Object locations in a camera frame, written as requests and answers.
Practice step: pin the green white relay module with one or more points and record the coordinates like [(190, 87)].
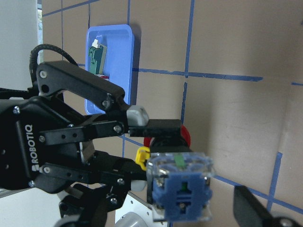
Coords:
[(97, 56)]

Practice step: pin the blue plastic tray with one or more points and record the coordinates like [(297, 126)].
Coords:
[(119, 40)]

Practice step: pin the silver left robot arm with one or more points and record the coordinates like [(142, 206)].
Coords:
[(97, 126)]

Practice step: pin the red emergency stop button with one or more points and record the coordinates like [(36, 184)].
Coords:
[(178, 179)]

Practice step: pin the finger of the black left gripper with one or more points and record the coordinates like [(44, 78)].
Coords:
[(94, 188), (54, 77)]

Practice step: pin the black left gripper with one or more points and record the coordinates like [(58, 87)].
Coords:
[(41, 145)]

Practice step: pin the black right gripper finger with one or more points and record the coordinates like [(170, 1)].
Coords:
[(249, 212)]

